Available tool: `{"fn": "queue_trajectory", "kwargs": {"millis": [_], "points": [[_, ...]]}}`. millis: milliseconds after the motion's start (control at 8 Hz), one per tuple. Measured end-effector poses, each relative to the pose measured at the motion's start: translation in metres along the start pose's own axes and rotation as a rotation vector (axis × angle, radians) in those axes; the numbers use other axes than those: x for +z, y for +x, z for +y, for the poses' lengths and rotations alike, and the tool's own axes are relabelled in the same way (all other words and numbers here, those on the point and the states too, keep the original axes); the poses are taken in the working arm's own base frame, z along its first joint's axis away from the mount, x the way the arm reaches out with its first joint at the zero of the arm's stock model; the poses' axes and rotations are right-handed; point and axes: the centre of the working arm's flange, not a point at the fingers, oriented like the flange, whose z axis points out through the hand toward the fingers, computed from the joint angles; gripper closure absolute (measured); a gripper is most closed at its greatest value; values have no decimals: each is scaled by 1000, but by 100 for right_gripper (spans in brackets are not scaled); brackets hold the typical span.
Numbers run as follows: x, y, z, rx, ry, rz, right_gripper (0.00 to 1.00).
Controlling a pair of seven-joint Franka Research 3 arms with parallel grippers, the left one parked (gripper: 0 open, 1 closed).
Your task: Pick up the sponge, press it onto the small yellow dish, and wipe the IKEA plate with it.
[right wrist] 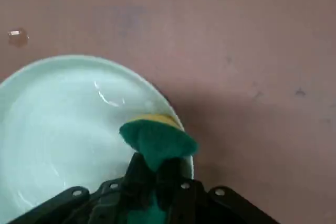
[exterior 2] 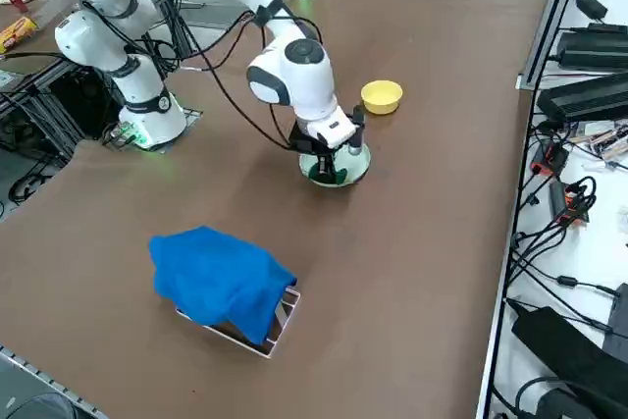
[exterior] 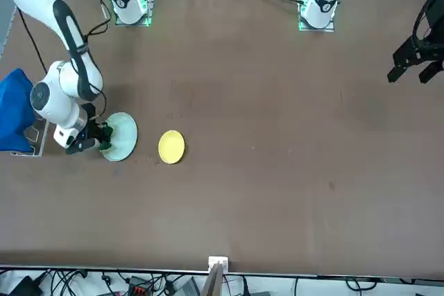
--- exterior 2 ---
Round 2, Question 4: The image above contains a large black power adapter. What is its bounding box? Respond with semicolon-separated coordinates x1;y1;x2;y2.
537;73;628;121

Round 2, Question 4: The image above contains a blue cloth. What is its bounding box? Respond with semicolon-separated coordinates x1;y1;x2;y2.
149;226;298;345

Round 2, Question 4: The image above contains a black bag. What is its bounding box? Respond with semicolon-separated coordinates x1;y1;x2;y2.
507;298;628;419

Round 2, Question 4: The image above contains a grey aluminium profile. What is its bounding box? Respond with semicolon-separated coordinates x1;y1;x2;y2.
0;344;108;419

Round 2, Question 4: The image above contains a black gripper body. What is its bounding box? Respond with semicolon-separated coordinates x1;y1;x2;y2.
288;106;368;158

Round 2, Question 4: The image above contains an aluminium frame post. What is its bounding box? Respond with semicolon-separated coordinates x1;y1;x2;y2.
517;0;590;91

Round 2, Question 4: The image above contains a white metal rack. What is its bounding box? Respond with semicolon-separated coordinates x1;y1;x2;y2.
175;286;301;359

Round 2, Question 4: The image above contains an orange snack packet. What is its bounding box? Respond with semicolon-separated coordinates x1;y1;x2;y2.
0;16;39;55

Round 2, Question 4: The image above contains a light blue plate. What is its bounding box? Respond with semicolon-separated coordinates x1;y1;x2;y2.
298;142;373;188

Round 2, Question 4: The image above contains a black cable with ferrite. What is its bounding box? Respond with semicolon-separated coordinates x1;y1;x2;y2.
509;230;620;298

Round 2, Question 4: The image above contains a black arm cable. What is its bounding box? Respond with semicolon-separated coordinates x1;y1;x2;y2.
179;0;326;151

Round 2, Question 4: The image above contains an orange and black device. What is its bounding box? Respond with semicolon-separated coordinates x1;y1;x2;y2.
549;181;590;229
532;139;570;178

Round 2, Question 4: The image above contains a small yellow dish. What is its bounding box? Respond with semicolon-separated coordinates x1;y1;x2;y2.
360;79;404;115

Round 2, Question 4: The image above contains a small black power adapter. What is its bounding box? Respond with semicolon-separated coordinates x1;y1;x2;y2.
573;0;609;21

